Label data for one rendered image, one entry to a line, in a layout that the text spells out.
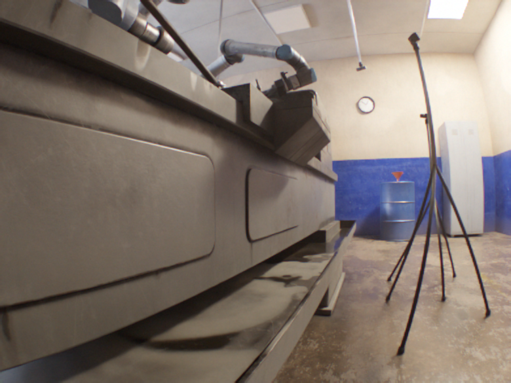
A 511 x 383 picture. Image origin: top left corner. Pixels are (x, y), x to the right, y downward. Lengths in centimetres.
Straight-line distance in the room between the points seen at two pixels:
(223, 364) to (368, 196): 461
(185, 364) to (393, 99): 512
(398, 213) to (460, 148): 151
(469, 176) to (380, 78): 238
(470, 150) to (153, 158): 463
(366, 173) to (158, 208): 464
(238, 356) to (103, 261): 23
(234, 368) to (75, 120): 36
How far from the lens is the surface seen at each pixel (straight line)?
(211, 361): 40
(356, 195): 488
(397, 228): 419
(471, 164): 473
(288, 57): 160
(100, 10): 58
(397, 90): 531
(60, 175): 29
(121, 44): 34
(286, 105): 68
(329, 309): 153
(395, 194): 417
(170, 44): 83
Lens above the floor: 63
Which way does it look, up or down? 2 degrees up
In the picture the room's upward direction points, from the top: 1 degrees counter-clockwise
